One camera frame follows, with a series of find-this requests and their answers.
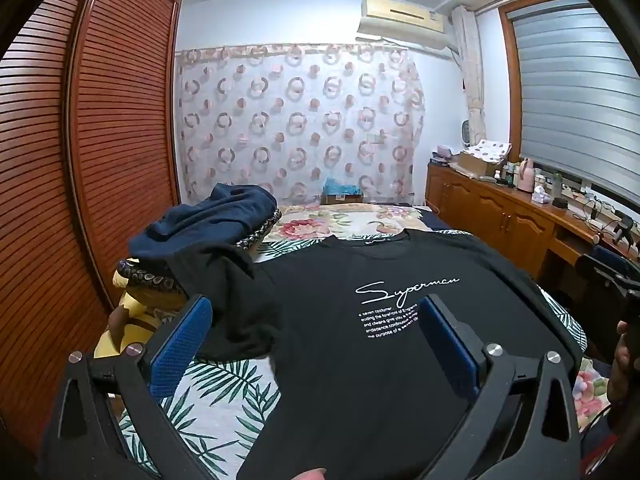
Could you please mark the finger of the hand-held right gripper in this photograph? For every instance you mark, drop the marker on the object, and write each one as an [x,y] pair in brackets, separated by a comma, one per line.
[600,267]

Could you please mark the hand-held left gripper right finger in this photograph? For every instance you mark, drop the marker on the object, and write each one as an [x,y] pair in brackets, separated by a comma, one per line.
[450,350]

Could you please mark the floral bedspread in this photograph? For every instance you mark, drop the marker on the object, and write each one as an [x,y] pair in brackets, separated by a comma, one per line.
[310,225]

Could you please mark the person's left hand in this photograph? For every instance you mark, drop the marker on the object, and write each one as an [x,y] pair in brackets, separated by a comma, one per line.
[307,475]

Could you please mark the white air conditioner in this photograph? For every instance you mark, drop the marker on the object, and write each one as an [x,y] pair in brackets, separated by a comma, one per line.
[400,20]

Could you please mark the narrow cream curtain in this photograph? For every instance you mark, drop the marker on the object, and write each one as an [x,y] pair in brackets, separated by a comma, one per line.
[470,70]

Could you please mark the white tissue box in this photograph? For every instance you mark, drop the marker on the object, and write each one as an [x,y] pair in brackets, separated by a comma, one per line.
[540,196]

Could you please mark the grey window blind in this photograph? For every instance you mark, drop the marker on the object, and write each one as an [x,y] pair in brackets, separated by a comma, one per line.
[575,85]

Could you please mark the circle-patterned sheer curtain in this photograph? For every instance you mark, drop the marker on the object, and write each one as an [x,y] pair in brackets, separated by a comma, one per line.
[300,125]

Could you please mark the bright yellow garment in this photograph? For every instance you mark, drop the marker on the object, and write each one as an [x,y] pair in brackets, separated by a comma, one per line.
[132,332]

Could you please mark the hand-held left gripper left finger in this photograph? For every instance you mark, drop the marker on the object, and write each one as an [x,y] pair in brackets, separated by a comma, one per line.
[175,355]

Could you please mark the dark circle-patterned garment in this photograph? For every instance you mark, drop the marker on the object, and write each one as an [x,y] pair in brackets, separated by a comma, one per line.
[150,280]

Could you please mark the person's right hand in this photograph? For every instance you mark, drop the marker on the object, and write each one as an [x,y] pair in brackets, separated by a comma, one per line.
[624,345]

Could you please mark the pink kettle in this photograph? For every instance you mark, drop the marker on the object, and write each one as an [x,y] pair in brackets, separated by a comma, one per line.
[526,176]

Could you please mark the black printed t-shirt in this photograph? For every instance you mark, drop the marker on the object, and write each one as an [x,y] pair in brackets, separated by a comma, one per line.
[325,390]

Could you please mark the green leaf-print bed sheet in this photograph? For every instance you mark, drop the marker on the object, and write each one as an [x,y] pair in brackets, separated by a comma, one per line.
[220,400]

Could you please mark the cardboard box with blue bag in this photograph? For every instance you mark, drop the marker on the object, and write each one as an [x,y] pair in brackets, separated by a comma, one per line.
[340,197]

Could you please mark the small white fan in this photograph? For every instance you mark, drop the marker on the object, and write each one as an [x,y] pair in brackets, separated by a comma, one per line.
[467,132]

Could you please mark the navy blue folded garment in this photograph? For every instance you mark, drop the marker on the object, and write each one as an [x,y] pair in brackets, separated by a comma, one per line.
[210,220]

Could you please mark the wooden cabinet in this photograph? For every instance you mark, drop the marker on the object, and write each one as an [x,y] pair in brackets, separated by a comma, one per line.
[500,215]

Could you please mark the wooden louvered wardrobe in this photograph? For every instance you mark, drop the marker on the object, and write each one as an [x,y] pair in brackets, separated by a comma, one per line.
[100,135]

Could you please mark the cardboard box with spotted cloth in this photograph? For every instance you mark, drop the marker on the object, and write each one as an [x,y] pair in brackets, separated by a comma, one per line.
[482,156]

